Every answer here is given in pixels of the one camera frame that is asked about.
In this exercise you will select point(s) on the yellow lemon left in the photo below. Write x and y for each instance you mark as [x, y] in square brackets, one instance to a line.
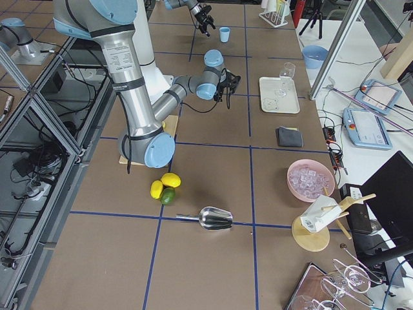
[156, 189]

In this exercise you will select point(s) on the yellow lemon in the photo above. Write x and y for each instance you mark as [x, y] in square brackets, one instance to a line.
[171, 179]
[156, 189]

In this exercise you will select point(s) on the cream bear tray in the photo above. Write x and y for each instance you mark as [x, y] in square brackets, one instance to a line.
[271, 103]

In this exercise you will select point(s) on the wooden cutting board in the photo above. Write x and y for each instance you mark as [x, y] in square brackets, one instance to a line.
[154, 150]

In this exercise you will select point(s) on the blue teach pendant far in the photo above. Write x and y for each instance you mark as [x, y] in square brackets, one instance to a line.
[378, 96]

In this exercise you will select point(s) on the pink bowl with ice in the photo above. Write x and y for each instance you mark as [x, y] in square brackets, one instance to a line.
[308, 179]

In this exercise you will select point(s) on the green lime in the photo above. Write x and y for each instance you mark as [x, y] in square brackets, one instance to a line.
[168, 195]

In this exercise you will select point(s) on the grey folded cloth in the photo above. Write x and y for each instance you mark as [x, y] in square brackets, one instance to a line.
[289, 137]

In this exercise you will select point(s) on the black laptop monitor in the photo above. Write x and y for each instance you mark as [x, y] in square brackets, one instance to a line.
[392, 206]

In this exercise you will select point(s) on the blue teach pendant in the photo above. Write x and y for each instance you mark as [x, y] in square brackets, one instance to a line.
[378, 96]
[365, 130]

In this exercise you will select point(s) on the upside-down wine glasses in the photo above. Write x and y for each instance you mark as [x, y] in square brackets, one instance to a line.
[345, 287]

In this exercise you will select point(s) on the steel ice scoop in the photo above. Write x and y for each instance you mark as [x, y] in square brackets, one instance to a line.
[211, 218]

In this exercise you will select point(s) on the clear wine glass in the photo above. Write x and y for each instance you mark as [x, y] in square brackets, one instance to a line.
[286, 76]

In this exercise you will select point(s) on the white wire rack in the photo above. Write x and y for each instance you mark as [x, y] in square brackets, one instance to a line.
[275, 12]

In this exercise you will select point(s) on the blue teach pendant near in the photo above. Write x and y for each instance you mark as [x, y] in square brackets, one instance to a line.
[365, 130]

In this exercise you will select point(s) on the blue plastic tub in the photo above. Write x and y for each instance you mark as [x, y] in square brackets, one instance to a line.
[314, 56]

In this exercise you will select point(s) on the yellow lemon upper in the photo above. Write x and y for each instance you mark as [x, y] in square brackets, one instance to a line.
[171, 179]

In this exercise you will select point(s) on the black camera tripod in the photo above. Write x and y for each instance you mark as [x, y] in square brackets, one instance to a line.
[316, 16]

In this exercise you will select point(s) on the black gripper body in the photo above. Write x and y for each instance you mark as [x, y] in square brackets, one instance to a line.
[201, 15]
[221, 86]

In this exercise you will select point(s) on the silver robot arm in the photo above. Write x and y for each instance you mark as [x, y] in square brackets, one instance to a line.
[189, 4]
[121, 30]

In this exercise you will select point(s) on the wooden paper towel stand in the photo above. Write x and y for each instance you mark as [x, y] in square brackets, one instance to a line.
[310, 230]

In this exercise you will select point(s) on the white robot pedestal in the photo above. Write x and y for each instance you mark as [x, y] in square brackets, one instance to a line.
[156, 82]

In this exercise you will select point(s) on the aluminium frame post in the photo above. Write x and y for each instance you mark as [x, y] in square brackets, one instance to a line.
[342, 33]

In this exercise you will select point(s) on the light blue plastic cup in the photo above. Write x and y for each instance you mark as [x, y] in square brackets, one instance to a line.
[224, 34]

